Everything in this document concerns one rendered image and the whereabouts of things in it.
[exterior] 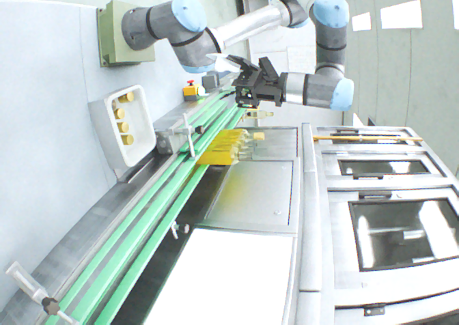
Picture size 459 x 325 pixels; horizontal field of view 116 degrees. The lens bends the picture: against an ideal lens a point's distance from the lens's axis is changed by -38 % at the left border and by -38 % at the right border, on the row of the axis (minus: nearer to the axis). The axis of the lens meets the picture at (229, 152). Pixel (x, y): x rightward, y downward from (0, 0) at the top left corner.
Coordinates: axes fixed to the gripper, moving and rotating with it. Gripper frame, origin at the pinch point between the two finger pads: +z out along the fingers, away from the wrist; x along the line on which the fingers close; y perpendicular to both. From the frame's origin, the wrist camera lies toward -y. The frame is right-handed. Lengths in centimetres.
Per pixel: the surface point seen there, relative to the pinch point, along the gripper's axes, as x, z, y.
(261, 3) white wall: 164, 166, -570
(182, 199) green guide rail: 28.3, 8.8, 25.6
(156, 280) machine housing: 29, 5, 53
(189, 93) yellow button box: 32, 36, -28
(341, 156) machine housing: 63, -41, -27
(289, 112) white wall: 454, 82, -440
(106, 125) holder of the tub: -0.3, 25.1, 21.5
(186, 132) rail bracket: 17.6, 12.5, 6.8
